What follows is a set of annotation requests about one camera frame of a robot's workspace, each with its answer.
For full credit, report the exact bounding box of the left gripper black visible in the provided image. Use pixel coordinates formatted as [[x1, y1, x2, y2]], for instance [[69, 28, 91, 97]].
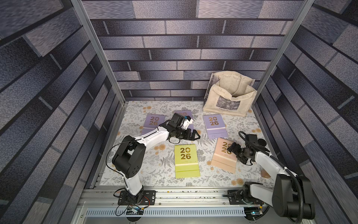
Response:
[[176, 127, 202, 141]]

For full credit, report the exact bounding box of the pink 2026 desk calendar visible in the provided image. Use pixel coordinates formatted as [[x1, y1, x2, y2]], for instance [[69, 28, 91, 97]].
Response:
[[211, 138, 237, 174]]

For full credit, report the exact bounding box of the green 2026 desk calendar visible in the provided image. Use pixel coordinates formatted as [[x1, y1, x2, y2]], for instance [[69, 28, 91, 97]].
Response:
[[174, 144, 200, 179]]

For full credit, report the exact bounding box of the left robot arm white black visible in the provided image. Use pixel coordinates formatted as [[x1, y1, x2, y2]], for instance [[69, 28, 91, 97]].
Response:
[[112, 113, 200, 199]]

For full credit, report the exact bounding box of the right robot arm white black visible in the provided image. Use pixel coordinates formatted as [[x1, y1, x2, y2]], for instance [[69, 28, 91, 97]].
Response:
[[225, 131, 316, 224]]

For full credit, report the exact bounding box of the right purple 2026 calendar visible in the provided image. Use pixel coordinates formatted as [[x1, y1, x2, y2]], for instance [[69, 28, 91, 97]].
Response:
[[203, 114, 228, 139]]

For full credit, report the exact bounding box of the purple 2026 calendar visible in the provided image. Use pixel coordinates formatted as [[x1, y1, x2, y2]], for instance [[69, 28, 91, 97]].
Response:
[[174, 110, 195, 131], [203, 114, 228, 139], [141, 114, 165, 135]]

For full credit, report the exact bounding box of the middle purple 2026 calendar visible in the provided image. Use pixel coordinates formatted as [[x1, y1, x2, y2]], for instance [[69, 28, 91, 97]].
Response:
[[174, 110, 195, 131]]

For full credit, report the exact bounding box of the floral patterned table mat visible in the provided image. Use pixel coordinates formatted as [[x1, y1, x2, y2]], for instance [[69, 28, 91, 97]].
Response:
[[115, 101, 274, 188]]

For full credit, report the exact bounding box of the left purple 2026 calendar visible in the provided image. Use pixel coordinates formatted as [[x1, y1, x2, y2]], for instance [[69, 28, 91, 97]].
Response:
[[141, 114, 165, 135]]

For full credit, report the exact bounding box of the cream canvas tote bag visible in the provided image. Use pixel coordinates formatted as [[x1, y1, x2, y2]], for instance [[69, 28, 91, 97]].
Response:
[[203, 71, 257, 117]]

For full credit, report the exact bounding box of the right green circuit board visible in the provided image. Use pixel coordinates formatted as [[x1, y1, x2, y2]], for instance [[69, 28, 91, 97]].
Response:
[[244, 207, 263, 219]]

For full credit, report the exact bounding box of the green circuit board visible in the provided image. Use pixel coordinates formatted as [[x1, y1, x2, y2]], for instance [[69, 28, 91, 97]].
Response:
[[126, 206, 144, 216], [244, 207, 263, 219]]

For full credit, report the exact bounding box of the left green circuit board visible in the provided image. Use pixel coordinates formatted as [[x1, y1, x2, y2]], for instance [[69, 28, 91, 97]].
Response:
[[126, 206, 144, 216]]

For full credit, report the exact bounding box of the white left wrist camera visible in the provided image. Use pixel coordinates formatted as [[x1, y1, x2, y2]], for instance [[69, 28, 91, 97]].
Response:
[[182, 116, 194, 130]]

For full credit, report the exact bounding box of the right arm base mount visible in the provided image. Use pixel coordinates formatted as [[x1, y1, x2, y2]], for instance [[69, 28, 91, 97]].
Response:
[[223, 189, 264, 206]]

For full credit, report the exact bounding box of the black corrugated cable conduit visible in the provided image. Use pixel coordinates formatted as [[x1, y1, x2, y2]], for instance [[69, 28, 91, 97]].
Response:
[[238, 131, 305, 222]]

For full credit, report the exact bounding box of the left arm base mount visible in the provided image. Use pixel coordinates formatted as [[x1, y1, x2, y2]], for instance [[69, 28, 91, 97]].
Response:
[[117, 190, 157, 206]]

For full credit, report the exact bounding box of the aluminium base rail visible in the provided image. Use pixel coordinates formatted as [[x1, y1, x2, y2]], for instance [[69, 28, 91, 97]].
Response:
[[72, 186, 289, 224]]

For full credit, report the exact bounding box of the right aluminium frame post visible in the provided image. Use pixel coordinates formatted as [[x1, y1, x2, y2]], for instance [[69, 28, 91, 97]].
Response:
[[253, 0, 314, 104]]

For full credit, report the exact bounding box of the aluminium frame post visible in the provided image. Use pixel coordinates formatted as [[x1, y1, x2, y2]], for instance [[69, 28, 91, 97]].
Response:
[[253, 0, 314, 104], [71, 0, 125, 105]]

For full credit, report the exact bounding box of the left aluminium frame post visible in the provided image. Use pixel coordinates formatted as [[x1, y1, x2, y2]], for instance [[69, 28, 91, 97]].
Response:
[[71, 0, 125, 105]]

